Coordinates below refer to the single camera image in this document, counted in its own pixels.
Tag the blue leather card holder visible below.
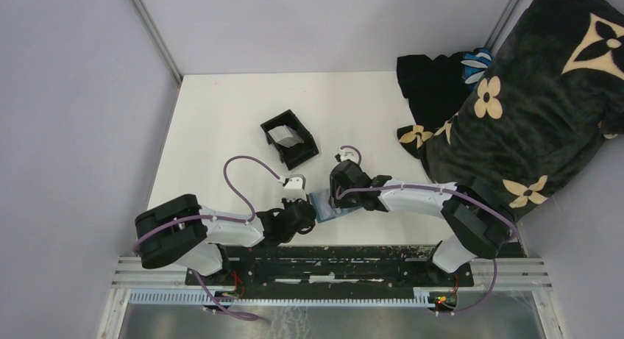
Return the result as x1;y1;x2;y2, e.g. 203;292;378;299
309;188;361;224

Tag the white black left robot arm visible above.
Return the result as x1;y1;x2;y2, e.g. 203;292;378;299
132;194;316;285

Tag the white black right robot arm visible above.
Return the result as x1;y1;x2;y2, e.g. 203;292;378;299
329;160;518;286

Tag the black plastic card bin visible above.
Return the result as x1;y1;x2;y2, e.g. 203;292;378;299
260;110;319;171

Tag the stack of silver cards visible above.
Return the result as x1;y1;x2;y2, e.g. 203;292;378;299
268;125;305;148

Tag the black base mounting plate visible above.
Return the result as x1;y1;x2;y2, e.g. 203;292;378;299
203;245;475;300

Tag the black cloth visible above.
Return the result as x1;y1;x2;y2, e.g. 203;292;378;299
396;51;472;131

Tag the blue white patterned cloth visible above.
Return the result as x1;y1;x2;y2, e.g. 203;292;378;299
460;48;494;88

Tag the black floral fleece blanket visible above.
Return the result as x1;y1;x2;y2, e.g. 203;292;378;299
396;0;623;219

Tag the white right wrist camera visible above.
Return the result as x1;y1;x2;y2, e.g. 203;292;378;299
335;149;361;164

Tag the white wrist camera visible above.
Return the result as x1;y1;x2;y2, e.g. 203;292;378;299
335;149;361;164
279;174;306;190

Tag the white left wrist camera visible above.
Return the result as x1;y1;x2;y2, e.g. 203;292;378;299
279;174;306;190

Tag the light blue slotted cable duct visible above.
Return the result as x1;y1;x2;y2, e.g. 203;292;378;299
127;288;435;309

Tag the aluminium frame rail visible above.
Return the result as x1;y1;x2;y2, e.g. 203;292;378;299
111;257;187;289

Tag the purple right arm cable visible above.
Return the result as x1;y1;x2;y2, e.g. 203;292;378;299
336;145;519;315

